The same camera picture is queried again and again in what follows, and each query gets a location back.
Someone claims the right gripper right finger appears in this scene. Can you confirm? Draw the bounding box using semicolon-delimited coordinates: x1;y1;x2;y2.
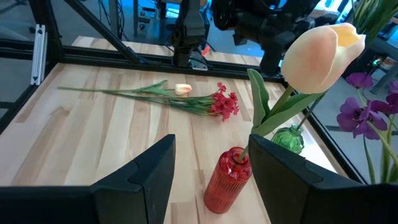
248;133;369;224

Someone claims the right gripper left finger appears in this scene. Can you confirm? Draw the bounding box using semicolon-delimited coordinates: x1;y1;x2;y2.
91;133;177;224

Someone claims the cream artificial tulip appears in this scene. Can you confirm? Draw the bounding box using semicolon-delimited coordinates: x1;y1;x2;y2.
57;79;193;96
238;22;367;162

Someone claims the purple artificial flower bunch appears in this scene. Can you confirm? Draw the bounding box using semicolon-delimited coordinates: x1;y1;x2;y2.
336;72;398;184

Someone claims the green glass vase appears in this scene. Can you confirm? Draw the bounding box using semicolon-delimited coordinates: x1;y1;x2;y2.
271;123;305;156

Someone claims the red ribbed glass vase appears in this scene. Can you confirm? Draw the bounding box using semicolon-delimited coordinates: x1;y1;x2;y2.
203;146;252;215

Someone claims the black aluminium table frame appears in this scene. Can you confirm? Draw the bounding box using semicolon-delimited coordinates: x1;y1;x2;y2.
0;0;368;184

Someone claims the silver metal bracket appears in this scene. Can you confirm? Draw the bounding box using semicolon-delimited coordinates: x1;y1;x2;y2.
30;24;48;86

